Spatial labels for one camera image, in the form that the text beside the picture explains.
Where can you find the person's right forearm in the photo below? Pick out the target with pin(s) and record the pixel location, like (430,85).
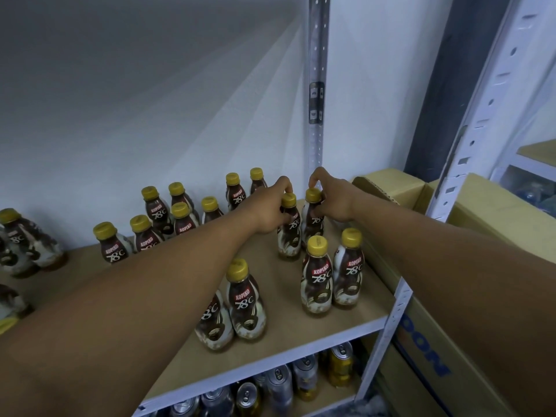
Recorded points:
(469,282)

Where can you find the open brown carton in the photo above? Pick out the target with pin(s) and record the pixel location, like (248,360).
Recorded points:
(486,212)

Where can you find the person's left forearm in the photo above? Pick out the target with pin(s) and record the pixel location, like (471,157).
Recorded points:
(104,334)

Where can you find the white metal shelving rack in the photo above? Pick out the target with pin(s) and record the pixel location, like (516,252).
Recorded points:
(287,317)

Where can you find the clear plastic bottle pack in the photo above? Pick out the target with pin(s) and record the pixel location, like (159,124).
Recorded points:
(534,197)

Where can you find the Kopiko bottle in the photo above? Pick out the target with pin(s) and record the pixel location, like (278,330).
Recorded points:
(289,243)
(313,226)

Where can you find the person's left hand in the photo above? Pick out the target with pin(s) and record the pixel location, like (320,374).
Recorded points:
(265,208)

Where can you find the row of silver cans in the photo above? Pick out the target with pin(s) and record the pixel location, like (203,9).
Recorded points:
(278,382)

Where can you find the person's right hand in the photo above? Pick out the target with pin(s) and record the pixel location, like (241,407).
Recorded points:
(337,197)

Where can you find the group of Kopiko coffee bottles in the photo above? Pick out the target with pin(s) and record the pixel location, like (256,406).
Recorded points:
(317,286)

